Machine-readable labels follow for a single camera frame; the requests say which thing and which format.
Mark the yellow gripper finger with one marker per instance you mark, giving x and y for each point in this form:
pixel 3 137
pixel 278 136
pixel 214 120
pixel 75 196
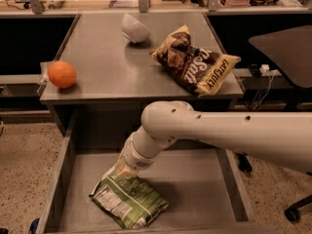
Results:
pixel 122 169

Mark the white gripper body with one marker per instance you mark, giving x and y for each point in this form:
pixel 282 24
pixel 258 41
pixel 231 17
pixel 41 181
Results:
pixel 136 159

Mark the green jalapeno chip bag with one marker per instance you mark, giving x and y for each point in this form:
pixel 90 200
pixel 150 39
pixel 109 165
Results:
pixel 129 200

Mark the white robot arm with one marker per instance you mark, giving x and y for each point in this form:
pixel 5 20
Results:
pixel 165 122

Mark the open grey top drawer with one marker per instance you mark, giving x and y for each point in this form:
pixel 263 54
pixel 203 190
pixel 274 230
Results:
pixel 202 185

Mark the grey cabinet counter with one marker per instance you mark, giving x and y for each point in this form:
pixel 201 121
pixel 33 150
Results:
pixel 110 68

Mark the brown Late July chip bag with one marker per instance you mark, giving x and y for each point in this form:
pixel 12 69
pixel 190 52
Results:
pixel 197 70

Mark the orange fruit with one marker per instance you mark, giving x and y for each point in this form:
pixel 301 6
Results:
pixel 62 74

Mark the white bowl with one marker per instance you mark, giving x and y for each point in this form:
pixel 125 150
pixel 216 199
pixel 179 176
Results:
pixel 134 30

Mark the black rolling chair base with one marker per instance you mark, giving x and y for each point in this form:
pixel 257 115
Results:
pixel 292 213

